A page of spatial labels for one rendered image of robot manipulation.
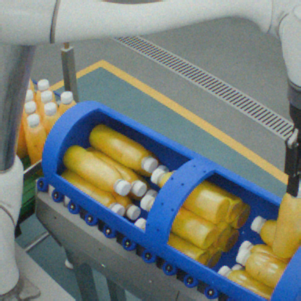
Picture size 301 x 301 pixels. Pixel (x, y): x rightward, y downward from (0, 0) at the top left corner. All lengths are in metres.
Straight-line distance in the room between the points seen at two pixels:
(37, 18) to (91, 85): 3.09
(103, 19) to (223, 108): 2.85
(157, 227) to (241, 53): 2.95
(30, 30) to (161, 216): 0.69
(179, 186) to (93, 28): 0.62
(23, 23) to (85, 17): 0.11
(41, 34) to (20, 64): 0.25
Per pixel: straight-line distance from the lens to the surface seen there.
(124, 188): 1.76
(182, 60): 4.34
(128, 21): 1.11
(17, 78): 1.36
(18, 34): 1.11
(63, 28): 1.10
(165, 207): 1.60
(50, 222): 2.08
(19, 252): 1.71
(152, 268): 1.81
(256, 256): 1.55
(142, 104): 3.95
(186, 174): 1.62
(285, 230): 1.45
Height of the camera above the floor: 2.31
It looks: 40 degrees down
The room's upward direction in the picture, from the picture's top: 4 degrees counter-clockwise
